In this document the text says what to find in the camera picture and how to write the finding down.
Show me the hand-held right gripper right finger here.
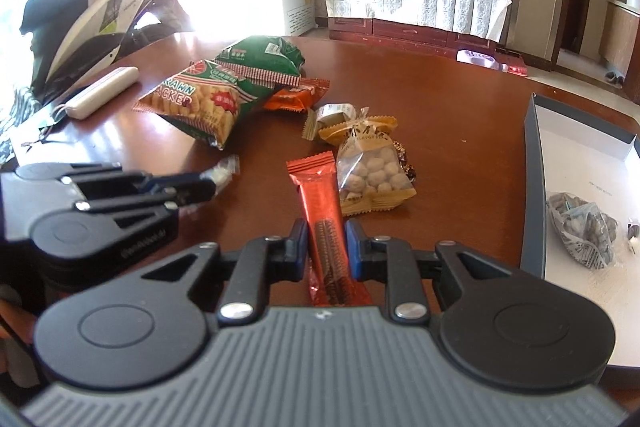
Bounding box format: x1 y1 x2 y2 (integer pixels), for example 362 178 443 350
345 219 507 323

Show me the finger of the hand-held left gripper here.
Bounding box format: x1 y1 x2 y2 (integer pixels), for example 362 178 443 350
59 162 217 204
74 195 202 231

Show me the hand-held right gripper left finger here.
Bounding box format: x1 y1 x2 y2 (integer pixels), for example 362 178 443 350
141 219 309 321

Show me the small white candy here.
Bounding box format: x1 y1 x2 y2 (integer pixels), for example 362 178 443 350
202 155 241 196

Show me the red snack bar packet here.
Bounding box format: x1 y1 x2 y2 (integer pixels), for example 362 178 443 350
286 152 374 308

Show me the brown white cake packet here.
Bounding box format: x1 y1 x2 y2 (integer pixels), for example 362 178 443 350
301 103 362 140

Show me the orange snack packet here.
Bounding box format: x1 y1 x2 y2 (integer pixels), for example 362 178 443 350
263 78 332 113

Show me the dark grey cardboard box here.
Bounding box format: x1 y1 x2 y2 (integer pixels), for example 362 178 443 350
520 93 640 371

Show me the clear peanut packet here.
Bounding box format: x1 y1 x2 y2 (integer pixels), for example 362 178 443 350
335 137 418 216

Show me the green cracker packet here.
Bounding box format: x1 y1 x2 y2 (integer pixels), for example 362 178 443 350
132 59 302 152

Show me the black white patterned cloth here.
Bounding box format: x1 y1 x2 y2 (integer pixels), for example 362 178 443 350
0 84 56 166

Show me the yellow pastry packet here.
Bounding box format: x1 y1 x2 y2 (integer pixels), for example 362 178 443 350
318 109 399 148

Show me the white power bank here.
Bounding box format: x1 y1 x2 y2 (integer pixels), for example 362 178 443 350
52 66 140 122

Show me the green snack packet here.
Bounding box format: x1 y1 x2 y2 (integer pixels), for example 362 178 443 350
215 35 306 84

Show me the brown wooden television cabinet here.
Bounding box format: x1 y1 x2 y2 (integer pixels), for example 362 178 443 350
327 14 502 58

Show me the white detergent bottle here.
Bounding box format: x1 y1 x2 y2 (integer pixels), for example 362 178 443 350
456 49 503 72

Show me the white lace cloth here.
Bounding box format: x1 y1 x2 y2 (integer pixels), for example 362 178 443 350
320 0 513 44

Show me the wooden kitchen cabinet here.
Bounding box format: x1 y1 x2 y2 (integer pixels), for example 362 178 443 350
598 0 640 80

